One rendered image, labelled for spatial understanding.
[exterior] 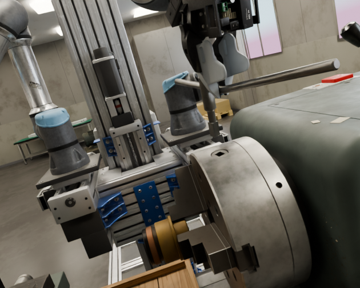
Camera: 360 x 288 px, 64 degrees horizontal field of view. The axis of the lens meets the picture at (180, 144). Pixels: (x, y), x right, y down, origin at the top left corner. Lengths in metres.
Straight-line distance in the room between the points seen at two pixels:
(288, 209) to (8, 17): 1.04
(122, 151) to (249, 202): 0.82
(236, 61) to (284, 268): 0.35
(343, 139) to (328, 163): 0.04
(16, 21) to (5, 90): 9.49
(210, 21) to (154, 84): 8.91
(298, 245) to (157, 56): 9.00
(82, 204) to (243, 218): 0.68
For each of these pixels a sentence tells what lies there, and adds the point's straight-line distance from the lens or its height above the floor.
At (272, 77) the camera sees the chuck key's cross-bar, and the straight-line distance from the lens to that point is 0.38.
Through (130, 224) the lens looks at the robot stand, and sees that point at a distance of 1.22.
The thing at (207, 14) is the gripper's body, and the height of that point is 1.46.
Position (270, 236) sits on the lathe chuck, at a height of 1.12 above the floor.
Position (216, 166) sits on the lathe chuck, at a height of 1.22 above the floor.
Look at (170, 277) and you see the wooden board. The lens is 0.87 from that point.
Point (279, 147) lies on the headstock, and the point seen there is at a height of 1.22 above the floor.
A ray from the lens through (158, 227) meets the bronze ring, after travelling 0.60.
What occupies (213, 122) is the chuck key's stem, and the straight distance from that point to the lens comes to 0.52.
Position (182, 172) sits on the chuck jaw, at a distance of 0.64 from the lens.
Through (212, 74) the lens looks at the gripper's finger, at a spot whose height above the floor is 1.38.
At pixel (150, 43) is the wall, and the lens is 9.40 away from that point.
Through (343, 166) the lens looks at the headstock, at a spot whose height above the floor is 1.22.
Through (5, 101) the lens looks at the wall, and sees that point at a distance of 10.69.
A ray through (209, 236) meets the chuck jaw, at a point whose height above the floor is 1.11.
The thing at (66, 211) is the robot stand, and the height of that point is 1.06.
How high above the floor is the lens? 1.40
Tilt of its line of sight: 14 degrees down
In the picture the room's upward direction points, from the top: 16 degrees counter-clockwise
